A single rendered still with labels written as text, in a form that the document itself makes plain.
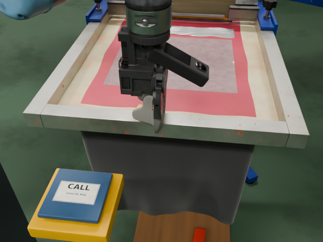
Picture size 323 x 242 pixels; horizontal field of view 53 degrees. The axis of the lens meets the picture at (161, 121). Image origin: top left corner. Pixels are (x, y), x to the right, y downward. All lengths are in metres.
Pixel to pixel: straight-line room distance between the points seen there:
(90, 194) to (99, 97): 0.30
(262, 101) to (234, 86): 0.08
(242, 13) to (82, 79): 0.58
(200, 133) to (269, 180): 1.30
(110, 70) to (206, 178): 0.40
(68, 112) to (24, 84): 2.10
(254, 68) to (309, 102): 1.71
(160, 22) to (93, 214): 0.32
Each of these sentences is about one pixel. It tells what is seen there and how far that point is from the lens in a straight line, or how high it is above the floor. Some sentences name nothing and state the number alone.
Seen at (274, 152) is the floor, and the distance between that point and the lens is 2.10.
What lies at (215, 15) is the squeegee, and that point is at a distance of 1.15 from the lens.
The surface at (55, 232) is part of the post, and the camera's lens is 0.56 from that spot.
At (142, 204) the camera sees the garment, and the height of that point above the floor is 0.57.
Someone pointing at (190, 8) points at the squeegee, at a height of 1.01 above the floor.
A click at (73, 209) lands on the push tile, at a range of 0.55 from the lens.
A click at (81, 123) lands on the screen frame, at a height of 0.97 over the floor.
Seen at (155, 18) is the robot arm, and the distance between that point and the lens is 0.52.
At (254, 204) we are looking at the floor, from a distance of 1.80.
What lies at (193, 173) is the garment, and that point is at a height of 0.74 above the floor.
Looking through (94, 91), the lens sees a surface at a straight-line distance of 0.82.
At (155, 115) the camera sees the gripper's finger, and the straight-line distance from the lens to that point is 0.61.
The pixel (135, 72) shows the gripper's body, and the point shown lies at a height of 1.12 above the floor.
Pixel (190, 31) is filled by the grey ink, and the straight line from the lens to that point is 1.10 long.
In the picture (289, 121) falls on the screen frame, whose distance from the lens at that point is 0.70.
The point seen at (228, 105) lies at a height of 0.95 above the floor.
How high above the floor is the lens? 1.41
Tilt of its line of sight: 40 degrees down
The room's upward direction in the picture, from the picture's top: straight up
